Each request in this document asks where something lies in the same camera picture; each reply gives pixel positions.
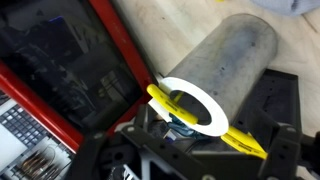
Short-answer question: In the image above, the black wedge tool holder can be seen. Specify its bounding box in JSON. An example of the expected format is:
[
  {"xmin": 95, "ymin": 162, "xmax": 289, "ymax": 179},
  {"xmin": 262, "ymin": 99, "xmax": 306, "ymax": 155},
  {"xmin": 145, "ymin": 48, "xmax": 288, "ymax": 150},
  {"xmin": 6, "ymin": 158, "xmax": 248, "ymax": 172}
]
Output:
[{"xmin": 229, "ymin": 68, "xmax": 303, "ymax": 141}]

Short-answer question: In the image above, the green coiled cable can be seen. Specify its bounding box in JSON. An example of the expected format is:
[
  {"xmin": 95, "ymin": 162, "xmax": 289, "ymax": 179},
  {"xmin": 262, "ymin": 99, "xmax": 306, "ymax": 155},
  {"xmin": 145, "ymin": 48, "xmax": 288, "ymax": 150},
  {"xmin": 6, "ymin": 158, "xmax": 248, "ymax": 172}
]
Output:
[{"xmin": 166, "ymin": 112, "xmax": 214, "ymax": 141}]

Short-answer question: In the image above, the grey metal tin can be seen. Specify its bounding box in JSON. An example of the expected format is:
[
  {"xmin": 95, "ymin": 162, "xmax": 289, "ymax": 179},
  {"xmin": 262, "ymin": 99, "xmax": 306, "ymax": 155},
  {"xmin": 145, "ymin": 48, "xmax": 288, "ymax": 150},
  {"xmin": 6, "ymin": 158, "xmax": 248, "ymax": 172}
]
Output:
[{"xmin": 147, "ymin": 13, "xmax": 279, "ymax": 138}]

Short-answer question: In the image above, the small yellow T-handle hex key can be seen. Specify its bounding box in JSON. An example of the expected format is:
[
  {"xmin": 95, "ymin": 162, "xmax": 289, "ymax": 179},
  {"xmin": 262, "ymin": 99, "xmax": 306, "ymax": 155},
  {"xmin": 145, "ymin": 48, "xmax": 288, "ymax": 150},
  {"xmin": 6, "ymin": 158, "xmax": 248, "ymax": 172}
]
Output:
[{"xmin": 146, "ymin": 83, "xmax": 199, "ymax": 126}]

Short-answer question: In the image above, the thin yellow T-handle hex key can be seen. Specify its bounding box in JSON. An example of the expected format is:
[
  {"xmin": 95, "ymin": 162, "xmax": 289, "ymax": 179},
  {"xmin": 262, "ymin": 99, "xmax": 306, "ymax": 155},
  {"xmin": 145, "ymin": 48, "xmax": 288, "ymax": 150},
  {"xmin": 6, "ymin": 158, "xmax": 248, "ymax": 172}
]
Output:
[{"xmin": 221, "ymin": 125, "xmax": 268, "ymax": 160}]

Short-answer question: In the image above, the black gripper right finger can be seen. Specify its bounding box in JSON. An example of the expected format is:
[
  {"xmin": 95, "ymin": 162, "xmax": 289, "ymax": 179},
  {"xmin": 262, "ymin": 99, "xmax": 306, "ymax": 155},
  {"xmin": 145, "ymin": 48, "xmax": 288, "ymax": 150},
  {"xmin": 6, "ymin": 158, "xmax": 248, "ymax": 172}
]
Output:
[{"xmin": 243, "ymin": 106, "xmax": 320, "ymax": 180}]

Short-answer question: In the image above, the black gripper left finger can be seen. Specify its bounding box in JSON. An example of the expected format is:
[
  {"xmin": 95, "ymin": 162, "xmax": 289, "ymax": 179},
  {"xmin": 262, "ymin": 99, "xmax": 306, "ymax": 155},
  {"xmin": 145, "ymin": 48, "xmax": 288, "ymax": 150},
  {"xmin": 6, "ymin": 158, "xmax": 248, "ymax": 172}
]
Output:
[{"xmin": 64, "ymin": 103, "xmax": 188, "ymax": 180}]

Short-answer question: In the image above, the red and black microwave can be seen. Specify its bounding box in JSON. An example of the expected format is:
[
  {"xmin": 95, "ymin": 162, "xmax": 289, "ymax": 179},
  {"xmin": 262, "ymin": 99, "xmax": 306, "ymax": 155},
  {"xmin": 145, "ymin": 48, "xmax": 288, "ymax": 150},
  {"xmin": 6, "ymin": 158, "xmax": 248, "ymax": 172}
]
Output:
[{"xmin": 0, "ymin": 0, "xmax": 159, "ymax": 180}]

